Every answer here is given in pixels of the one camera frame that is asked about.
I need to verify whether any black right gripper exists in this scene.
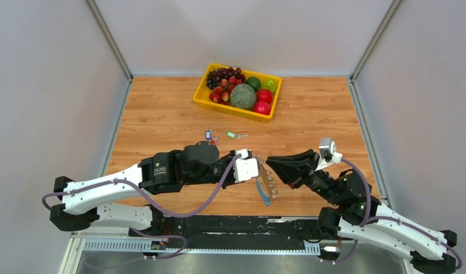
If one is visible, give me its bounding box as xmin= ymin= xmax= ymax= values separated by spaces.
xmin=264 ymin=149 xmax=342 ymax=207

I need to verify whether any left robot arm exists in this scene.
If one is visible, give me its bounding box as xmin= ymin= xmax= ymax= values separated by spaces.
xmin=42 ymin=141 xmax=251 ymax=236

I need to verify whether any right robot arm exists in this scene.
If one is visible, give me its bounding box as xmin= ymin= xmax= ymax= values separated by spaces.
xmin=266 ymin=150 xmax=463 ymax=273

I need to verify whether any key with green tag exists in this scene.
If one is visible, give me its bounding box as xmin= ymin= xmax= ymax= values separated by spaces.
xmin=226 ymin=131 xmax=248 ymax=139

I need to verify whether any red apple front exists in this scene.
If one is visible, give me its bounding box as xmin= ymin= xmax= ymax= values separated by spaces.
xmin=253 ymin=101 xmax=272 ymax=115

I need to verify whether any red apple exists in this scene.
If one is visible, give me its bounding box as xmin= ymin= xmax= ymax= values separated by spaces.
xmin=253 ymin=101 xmax=272 ymax=115
xmin=256 ymin=89 xmax=273 ymax=104

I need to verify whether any red cherry cluster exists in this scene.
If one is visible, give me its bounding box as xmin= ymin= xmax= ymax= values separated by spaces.
xmin=209 ymin=76 xmax=242 ymax=105

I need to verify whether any green netted melon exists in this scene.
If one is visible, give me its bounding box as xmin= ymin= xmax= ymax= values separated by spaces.
xmin=229 ymin=84 xmax=257 ymax=111

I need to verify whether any yellow plastic tray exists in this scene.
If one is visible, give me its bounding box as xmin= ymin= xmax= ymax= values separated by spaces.
xmin=193 ymin=63 xmax=282 ymax=122

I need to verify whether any red apple rear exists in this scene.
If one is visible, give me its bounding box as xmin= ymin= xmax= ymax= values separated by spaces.
xmin=256 ymin=89 xmax=273 ymax=104

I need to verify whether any dark purple grape bunch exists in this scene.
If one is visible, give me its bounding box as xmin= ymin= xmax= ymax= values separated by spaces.
xmin=205 ymin=67 xmax=246 ymax=90

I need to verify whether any dark green lime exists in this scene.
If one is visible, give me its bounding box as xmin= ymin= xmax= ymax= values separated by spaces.
xmin=245 ymin=76 xmax=262 ymax=92

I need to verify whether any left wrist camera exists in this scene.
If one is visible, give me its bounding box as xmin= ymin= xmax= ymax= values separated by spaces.
xmin=233 ymin=149 xmax=260 ymax=183

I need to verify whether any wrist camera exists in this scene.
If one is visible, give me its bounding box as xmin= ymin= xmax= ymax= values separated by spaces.
xmin=315 ymin=138 xmax=343 ymax=171
xmin=233 ymin=149 xmax=260 ymax=183

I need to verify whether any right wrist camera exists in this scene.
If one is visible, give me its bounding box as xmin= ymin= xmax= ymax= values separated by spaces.
xmin=315 ymin=138 xmax=343 ymax=171

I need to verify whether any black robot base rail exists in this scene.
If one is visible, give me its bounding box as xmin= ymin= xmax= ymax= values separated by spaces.
xmin=128 ymin=202 xmax=345 ymax=261

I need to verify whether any white slotted cable duct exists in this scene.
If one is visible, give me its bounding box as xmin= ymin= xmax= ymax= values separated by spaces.
xmin=82 ymin=237 xmax=321 ymax=256

